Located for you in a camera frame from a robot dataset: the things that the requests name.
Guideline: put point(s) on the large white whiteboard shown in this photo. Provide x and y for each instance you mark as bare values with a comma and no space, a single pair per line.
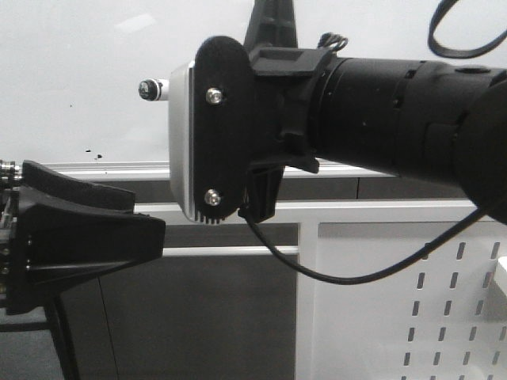
70,69

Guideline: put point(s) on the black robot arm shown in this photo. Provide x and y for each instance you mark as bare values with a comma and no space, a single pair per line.
420,119

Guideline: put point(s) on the white whiteboard marker black tip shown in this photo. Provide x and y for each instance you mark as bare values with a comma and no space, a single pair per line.
154,89

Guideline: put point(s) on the white slotted pegboard panel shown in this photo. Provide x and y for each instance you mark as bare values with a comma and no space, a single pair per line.
442,318

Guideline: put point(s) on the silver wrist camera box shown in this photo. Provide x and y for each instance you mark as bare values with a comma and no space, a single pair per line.
211,116

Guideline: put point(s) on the dark hanging flip panel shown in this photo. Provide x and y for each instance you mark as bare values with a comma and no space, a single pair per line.
186,317

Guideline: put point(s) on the white upper marker tray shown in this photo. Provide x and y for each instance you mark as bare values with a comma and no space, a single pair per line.
500,276

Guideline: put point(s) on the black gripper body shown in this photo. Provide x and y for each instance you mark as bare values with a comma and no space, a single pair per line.
16,245
285,77

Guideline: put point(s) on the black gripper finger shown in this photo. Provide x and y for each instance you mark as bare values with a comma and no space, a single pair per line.
65,244
76,191

